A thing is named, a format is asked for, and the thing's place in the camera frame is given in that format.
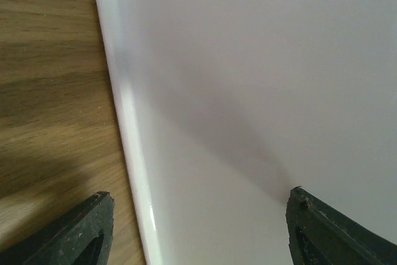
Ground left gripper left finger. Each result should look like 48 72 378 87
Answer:
1 191 114 264

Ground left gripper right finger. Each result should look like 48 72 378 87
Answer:
286 187 396 264

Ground white plastic tub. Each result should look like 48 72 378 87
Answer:
96 0 396 264

